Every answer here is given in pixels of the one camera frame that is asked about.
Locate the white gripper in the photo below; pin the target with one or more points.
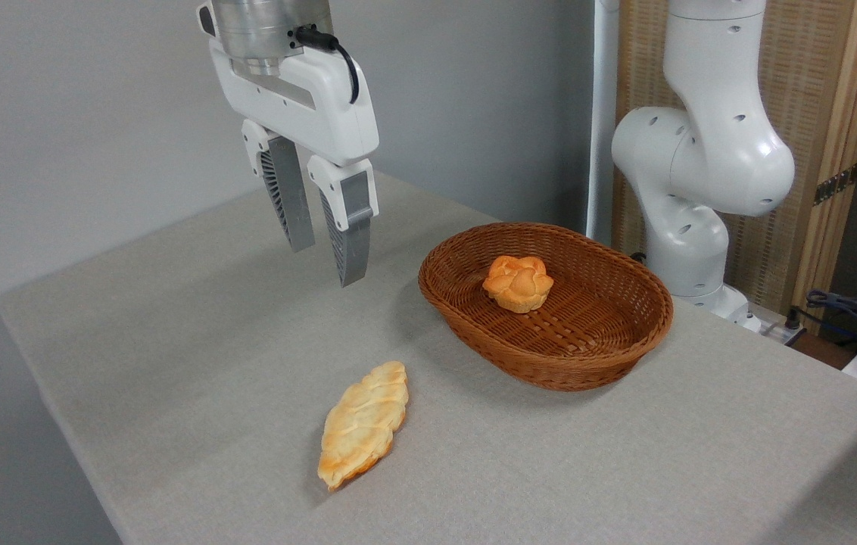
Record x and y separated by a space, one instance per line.
300 106

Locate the long braided bread loaf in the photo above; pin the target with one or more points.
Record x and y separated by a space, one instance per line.
364 424

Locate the black plug at robot base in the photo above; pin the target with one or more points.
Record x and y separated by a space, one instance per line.
793 318

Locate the round flower-shaped bread bun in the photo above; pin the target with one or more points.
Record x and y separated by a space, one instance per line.
518 284

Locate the brown oval wicker basket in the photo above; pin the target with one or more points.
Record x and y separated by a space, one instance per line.
587 333

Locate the grey tablecloth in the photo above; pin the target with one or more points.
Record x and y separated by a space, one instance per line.
474 454

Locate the white vertical pole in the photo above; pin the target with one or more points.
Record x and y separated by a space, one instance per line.
601 113

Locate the wooden folding screen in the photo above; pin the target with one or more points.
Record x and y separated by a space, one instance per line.
814 91

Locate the metal screen hinge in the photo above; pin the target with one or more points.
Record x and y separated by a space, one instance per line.
836 184

